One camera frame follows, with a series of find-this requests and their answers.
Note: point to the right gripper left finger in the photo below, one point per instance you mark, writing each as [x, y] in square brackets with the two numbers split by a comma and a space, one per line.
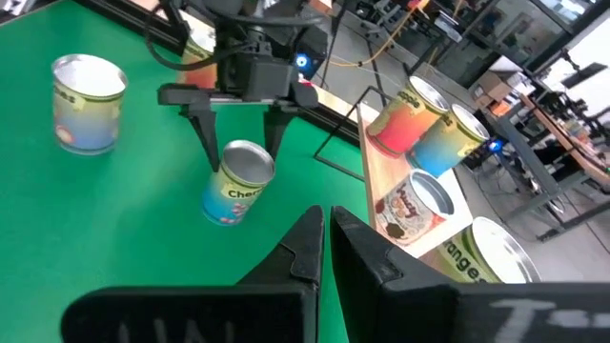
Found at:
[214, 314]

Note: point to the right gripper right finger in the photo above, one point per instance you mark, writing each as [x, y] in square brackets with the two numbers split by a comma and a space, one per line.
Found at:
[429, 314]

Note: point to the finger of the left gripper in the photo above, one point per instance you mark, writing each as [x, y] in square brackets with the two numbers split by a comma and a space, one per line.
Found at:
[278, 124]
[204, 128]

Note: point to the Pineapple label tin can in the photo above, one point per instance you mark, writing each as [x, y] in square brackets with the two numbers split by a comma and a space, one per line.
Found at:
[202, 74]
[405, 124]

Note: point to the Cherries label tin can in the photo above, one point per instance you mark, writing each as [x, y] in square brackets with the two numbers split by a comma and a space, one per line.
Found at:
[445, 147]
[236, 190]

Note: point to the Oranges label tin can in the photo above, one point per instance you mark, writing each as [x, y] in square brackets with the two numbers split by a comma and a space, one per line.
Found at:
[495, 252]

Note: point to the small saucy meatballs tin can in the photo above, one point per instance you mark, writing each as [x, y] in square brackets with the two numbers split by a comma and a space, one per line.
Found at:
[405, 214]

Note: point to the Peaches label tin can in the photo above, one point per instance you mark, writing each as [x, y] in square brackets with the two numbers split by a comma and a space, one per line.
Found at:
[88, 114]

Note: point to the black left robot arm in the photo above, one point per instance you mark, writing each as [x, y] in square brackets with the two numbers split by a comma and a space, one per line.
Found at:
[252, 24]

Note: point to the wooden shelf with black legs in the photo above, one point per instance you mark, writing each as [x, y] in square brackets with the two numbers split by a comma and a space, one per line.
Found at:
[380, 177]

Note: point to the green table mat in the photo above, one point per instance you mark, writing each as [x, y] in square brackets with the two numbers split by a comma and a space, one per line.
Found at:
[119, 214]

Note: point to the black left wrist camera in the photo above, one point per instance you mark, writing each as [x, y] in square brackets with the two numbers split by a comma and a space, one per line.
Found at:
[312, 47]

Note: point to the black aluminium table frame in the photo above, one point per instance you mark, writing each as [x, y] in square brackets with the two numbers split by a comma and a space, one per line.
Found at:
[124, 16]

